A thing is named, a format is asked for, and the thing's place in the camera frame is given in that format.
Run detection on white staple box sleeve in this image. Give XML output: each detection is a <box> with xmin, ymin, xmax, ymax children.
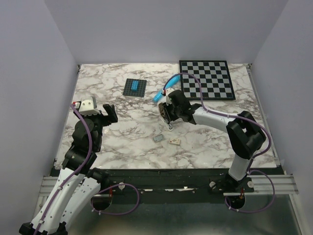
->
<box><xmin>169</xmin><ymin>139</ymin><xmax>180</xmax><ymax>145</ymax></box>

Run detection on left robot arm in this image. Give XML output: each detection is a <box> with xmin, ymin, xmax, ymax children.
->
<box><xmin>19</xmin><ymin>101</ymin><xmax>118</xmax><ymax>235</ymax></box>

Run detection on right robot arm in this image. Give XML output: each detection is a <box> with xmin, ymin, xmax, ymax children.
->
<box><xmin>158</xmin><ymin>88</ymin><xmax>266</xmax><ymax>192</ymax></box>

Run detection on dark grey lego baseplate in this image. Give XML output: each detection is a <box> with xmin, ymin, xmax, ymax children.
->
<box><xmin>123</xmin><ymin>78</ymin><xmax>147</xmax><ymax>97</ymax></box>

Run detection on blue marker pen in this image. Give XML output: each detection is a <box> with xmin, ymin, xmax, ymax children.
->
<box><xmin>153</xmin><ymin>75</ymin><xmax>180</xmax><ymax>103</ymax></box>

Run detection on blue lego brick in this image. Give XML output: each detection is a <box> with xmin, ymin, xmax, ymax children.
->
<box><xmin>131</xmin><ymin>80</ymin><xmax>139</xmax><ymax>92</ymax></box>

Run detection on black white chessboard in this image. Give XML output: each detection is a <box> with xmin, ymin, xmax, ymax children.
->
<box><xmin>179</xmin><ymin>60</ymin><xmax>236</xmax><ymax>101</ymax></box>

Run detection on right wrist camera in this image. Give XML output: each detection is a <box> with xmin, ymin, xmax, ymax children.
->
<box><xmin>164</xmin><ymin>88</ymin><xmax>175</xmax><ymax>97</ymax></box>

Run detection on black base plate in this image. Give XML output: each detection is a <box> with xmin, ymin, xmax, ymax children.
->
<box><xmin>50</xmin><ymin>168</ymin><xmax>287</xmax><ymax>205</ymax></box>

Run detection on aluminium rail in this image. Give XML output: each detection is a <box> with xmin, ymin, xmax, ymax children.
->
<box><xmin>39</xmin><ymin>175</ymin><xmax>299</xmax><ymax>197</ymax></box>

